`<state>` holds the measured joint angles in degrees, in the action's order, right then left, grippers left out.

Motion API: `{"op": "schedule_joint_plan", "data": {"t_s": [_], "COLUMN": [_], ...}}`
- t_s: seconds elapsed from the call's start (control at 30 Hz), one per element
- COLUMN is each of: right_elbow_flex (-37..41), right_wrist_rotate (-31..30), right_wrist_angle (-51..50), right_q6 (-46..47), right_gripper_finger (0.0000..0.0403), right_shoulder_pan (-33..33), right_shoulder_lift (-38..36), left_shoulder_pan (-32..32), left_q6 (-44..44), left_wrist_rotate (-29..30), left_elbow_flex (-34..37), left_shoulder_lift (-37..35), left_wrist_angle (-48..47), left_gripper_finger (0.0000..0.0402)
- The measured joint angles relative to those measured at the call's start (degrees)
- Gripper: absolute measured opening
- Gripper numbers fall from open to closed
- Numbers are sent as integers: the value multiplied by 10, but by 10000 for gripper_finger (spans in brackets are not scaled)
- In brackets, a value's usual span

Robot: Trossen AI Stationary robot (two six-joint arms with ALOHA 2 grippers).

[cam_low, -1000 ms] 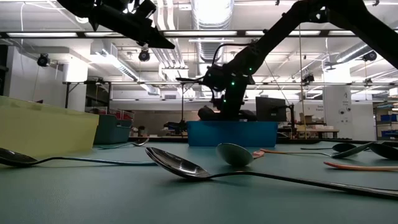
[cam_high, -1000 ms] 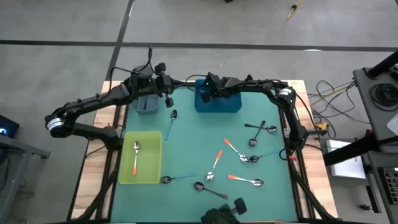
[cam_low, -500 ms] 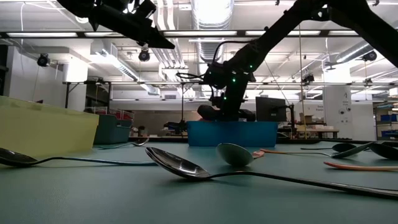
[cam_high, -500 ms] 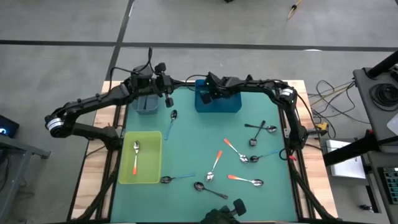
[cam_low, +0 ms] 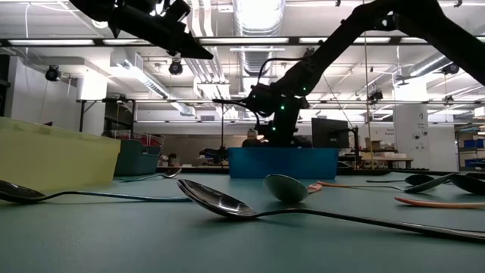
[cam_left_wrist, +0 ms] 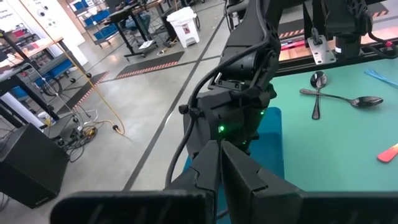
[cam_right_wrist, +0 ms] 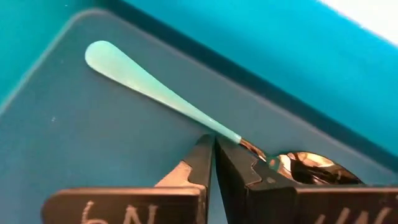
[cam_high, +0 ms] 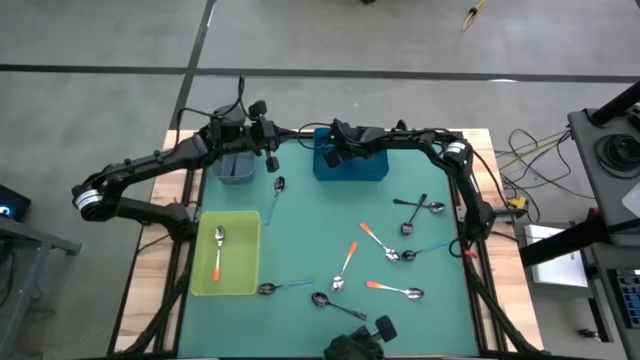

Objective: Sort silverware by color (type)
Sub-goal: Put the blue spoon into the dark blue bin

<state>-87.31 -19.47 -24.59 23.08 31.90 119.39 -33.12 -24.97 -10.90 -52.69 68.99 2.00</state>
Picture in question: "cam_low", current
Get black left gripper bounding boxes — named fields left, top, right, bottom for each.
left=70, top=0, right=214, bottom=61

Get person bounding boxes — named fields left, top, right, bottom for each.
left=242, top=128, right=263, bottom=148

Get blue plastic bin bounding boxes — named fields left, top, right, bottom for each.
left=227, top=146, right=340, bottom=180

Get black computer monitor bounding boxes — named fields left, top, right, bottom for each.
left=311, top=118, right=351, bottom=149

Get black overhead light bar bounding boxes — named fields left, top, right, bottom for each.
left=0, top=36, right=485, bottom=48

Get brown cardboard box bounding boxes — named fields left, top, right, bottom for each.
left=365, top=137, right=383, bottom=152

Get red storage crates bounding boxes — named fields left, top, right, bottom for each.
left=132, top=132, right=164, bottom=148

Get wooden background workbench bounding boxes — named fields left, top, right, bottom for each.
left=343, top=153, right=415, bottom=171

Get dark teal plastic bin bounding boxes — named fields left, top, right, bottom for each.
left=113, top=138, right=162, bottom=177

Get yellow-green plastic bin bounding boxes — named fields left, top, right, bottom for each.
left=0, top=116, right=122, bottom=193

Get shelf with blue bins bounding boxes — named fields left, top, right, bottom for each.
left=454, top=124, right=485, bottom=172

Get teal table mat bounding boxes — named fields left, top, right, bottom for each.
left=0, top=171, right=485, bottom=273

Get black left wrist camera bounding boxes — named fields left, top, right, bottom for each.
left=165, top=0, right=192, bottom=23

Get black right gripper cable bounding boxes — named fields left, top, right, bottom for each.
left=211, top=56, right=305, bottom=128

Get corrugated silver ventilation duct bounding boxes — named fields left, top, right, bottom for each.
left=231, top=0, right=286, bottom=121

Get black aluminium table frame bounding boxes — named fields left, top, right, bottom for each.
left=155, top=165, right=485, bottom=180

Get black background frame rack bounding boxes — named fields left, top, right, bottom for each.
left=77, top=97, right=280, bottom=149

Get smooth silver ventilation duct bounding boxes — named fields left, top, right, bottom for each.
left=407, top=51, right=448, bottom=79

